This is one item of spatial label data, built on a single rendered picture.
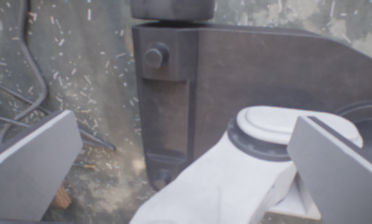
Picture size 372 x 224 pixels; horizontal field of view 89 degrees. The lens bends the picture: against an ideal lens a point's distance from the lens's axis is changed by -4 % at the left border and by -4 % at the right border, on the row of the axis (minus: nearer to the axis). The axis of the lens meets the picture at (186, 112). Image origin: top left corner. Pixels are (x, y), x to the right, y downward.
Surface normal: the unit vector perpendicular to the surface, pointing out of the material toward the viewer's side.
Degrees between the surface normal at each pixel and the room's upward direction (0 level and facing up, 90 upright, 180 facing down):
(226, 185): 90
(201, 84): 0
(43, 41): 0
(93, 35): 0
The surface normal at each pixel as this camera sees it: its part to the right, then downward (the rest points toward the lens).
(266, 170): 0.02, -0.88
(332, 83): -0.21, 0.47
